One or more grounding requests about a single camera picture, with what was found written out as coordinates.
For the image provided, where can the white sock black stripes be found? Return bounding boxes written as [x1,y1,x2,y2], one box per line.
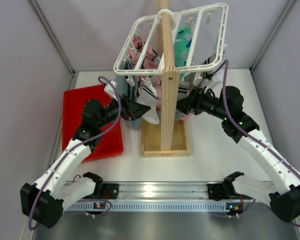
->
[137,77,160,125]

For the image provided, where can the grey sock black stripes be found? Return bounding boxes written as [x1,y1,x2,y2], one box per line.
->
[183,56,221,88]

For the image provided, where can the white clip sock hanger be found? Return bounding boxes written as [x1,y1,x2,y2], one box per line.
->
[113,3,229,76]

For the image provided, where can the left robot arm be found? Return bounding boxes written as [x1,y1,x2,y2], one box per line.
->
[20,95,151,230]

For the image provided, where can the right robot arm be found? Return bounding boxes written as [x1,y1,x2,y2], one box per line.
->
[176,86,300,223]

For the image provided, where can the blue grey sock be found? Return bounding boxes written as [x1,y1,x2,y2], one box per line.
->
[114,59,144,130]

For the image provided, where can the wooden stand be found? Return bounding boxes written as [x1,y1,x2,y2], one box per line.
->
[141,0,191,158]

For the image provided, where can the red plastic tray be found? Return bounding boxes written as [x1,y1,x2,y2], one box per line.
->
[62,85,124,163]

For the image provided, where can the pink patterned sock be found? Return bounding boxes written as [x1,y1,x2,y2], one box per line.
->
[129,36,162,109]

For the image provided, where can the teal patterned sock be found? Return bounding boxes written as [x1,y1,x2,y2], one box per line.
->
[174,25,193,67]

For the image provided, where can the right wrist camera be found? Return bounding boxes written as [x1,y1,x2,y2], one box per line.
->
[201,72,223,91]

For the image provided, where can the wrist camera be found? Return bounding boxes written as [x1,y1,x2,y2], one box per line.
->
[201,72,223,91]
[104,80,119,101]

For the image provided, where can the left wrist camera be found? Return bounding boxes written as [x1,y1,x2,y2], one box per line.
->
[104,80,119,101]

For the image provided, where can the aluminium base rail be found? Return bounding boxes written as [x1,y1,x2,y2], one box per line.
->
[62,181,281,213]

